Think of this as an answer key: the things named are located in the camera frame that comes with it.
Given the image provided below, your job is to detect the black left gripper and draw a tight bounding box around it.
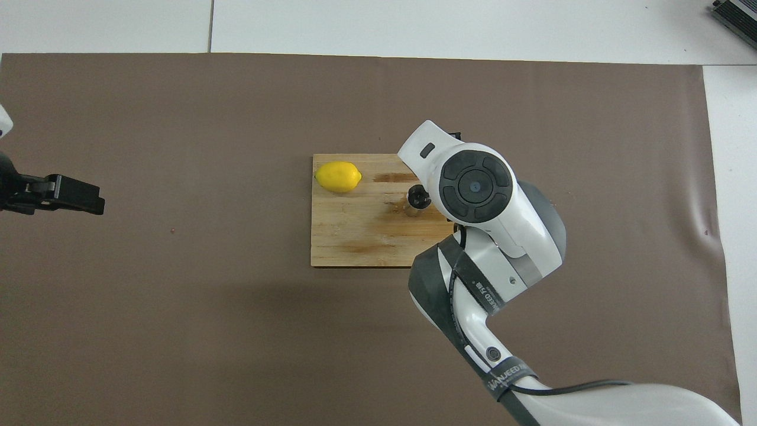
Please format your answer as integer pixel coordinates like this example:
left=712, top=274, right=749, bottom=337
left=0, top=151, right=106, bottom=215

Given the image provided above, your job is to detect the steel jigger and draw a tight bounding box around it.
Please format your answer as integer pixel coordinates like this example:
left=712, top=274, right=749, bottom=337
left=404, top=185, right=434, bottom=218

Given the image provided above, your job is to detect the yellow lemon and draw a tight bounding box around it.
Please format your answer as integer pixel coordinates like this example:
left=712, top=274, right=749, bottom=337
left=315, top=161, right=363, bottom=194

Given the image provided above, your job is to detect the wooden cutting board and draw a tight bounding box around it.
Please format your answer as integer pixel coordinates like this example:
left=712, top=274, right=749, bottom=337
left=310, top=153, right=459, bottom=269

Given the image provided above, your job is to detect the brown table mat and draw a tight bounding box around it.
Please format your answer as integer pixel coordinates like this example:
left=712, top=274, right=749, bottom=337
left=0, top=52, right=743, bottom=426

